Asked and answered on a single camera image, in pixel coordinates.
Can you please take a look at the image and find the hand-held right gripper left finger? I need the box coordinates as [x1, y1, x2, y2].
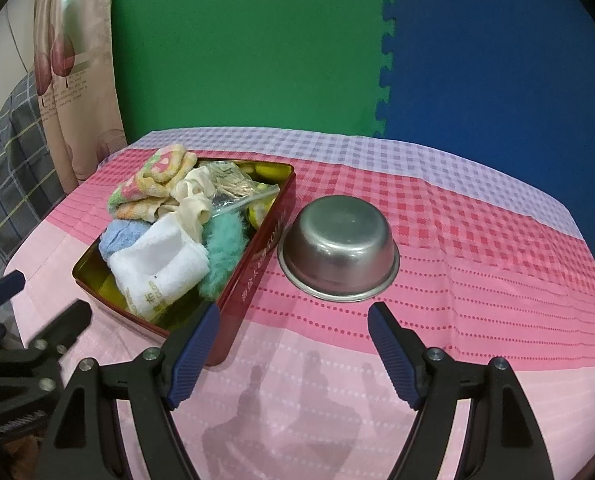
[37, 302, 221, 480]

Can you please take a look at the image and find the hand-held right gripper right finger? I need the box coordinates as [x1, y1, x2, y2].
[367, 301, 553, 480]

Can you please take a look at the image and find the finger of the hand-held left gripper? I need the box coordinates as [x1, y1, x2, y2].
[0, 270, 26, 313]
[24, 300, 93, 358]

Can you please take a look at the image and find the red tin box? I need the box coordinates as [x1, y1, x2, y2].
[72, 157, 296, 366]

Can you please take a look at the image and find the white towel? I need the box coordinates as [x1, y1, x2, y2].
[108, 215, 210, 321]

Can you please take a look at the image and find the light blue towel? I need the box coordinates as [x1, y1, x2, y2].
[98, 220, 153, 263]

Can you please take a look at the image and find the teal fluffy scrunchie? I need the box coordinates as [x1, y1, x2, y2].
[197, 210, 250, 301]

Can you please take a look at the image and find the cream scrunchie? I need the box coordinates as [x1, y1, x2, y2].
[170, 166, 218, 241]

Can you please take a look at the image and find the striped dotted towel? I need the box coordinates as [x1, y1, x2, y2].
[108, 144, 199, 222]

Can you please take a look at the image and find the bag of cotton swabs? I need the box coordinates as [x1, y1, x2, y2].
[207, 160, 280, 216]

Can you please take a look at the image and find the pink checked tablecloth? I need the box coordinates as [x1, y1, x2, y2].
[4, 127, 595, 480]

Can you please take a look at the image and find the steel bowl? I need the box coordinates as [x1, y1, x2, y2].
[277, 197, 401, 303]

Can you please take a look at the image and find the grey plaid cloth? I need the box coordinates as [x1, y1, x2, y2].
[0, 70, 65, 266]

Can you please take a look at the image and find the pink patterned curtain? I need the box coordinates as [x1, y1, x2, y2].
[32, 0, 128, 196]

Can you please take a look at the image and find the blue foam mat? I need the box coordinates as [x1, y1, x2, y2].
[375, 0, 595, 256]

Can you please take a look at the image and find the green foam mat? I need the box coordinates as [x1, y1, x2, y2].
[111, 0, 395, 156]

